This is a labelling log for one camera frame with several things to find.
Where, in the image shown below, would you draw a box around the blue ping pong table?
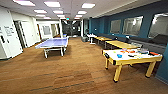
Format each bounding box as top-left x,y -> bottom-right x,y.
34,35 -> 70,60

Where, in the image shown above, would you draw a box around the white wall notices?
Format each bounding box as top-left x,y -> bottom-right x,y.
3,26 -> 16,37

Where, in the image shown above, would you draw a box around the yellow gaming table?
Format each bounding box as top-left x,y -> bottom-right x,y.
101,47 -> 165,84

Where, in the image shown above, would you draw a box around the dark framed room door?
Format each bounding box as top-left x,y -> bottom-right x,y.
13,19 -> 30,51

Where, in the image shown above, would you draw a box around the rectangular ceiling light panel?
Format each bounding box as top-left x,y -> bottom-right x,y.
56,13 -> 66,18
52,9 -> 65,15
35,13 -> 46,18
81,2 -> 96,10
74,14 -> 83,19
12,0 -> 36,7
32,8 -> 48,15
43,1 -> 62,9
76,10 -> 88,16

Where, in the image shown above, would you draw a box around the grey clear bowl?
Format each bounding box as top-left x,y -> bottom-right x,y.
137,48 -> 150,55

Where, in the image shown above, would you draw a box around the small red table item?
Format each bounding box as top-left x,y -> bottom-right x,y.
148,51 -> 160,57

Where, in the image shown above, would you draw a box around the small black table item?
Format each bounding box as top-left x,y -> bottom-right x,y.
127,53 -> 137,59

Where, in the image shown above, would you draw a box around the small white round table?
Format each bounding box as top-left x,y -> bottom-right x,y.
86,32 -> 98,45

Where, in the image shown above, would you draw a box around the interior glass window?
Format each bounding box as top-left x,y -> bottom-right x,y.
109,18 -> 123,35
122,15 -> 145,37
147,12 -> 168,40

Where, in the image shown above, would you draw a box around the grey trash bin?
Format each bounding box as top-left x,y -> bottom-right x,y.
81,35 -> 89,43

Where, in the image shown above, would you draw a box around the door window panel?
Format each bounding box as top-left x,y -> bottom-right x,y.
41,24 -> 53,36

